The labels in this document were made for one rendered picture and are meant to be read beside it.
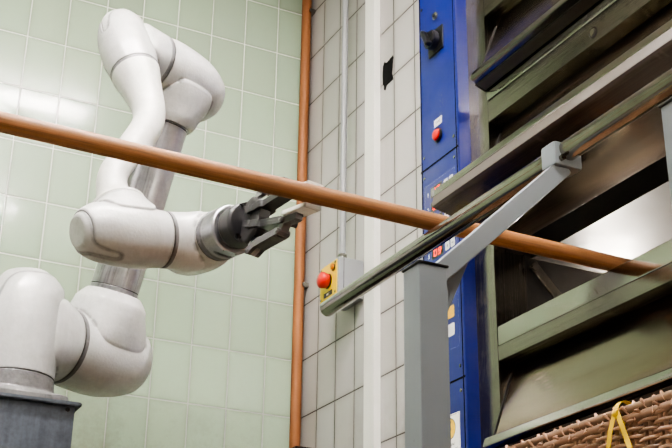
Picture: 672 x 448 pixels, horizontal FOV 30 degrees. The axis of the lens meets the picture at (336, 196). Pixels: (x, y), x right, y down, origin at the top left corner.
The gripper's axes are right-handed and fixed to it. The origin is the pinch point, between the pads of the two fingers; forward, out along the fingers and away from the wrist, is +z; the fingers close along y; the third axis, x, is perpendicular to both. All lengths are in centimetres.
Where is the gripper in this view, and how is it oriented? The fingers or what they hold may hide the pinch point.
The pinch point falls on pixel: (302, 200)
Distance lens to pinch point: 199.9
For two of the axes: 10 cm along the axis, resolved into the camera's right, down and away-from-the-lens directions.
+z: 5.8, -2.4, -7.7
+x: -8.0, -3.0, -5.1
